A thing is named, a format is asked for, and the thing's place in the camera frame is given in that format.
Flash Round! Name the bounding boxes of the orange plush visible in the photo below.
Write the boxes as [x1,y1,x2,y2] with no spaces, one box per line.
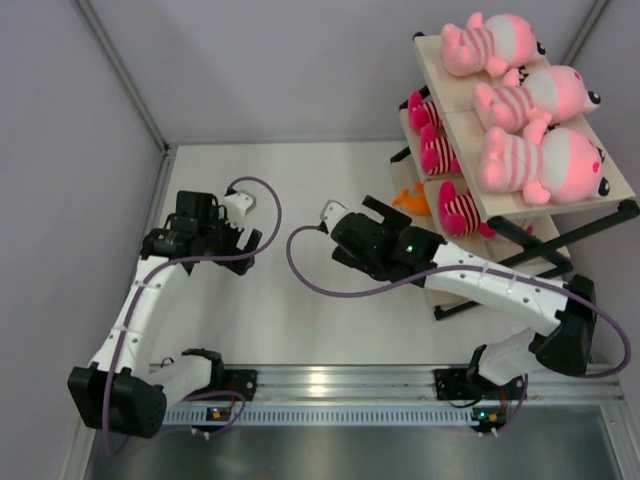
[392,182,431,216]

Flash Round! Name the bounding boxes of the white magenta plush yellow glasses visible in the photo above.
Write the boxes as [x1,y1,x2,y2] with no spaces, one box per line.
[420,124,461,176]

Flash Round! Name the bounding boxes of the small pink striped plush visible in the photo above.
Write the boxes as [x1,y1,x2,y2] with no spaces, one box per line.
[476,121,611,206]

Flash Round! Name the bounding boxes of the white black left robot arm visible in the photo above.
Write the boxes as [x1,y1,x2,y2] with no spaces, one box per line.
[67,188,262,438]

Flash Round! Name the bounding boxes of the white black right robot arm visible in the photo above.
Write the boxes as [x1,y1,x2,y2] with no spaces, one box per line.
[320,197,596,397]

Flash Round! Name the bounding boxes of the cream two-tier folding shelf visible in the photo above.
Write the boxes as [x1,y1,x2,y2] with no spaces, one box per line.
[389,32,640,322]

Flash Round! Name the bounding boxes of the magenta plush on lower shelf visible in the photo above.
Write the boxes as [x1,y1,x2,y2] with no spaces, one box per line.
[407,91,442,133]

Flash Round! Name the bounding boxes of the pink striped plush front shelf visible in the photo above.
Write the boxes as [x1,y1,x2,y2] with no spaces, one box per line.
[473,65,602,133]

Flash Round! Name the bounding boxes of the pink striped plush shelf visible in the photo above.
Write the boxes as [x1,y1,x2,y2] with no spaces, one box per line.
[473,65,602,133]
[440,12,546,78]

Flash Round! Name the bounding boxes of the pink striped plush back shelf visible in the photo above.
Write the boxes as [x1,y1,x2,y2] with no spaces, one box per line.
[440,12,546,78]

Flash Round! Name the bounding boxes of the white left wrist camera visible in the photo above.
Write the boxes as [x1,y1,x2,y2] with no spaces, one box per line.
[222,191,257,230]

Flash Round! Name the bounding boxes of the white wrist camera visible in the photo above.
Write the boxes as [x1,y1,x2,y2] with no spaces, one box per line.
[320,200,351,234]
[222,191,257,230]

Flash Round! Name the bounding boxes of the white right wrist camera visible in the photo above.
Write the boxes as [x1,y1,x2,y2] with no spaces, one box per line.
[320,200,351,234]

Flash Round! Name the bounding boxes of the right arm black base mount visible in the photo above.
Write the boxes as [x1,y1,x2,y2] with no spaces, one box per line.
[433,368,496,401]

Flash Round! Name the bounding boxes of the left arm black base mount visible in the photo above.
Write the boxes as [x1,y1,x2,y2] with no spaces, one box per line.
[185,367,258,402]

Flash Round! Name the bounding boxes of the aluminium rail frame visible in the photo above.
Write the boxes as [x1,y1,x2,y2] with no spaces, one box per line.
[252,365,624,405]

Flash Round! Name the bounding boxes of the grey slotted cable duct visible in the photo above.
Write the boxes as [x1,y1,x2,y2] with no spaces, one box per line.
[163,405,479,427]

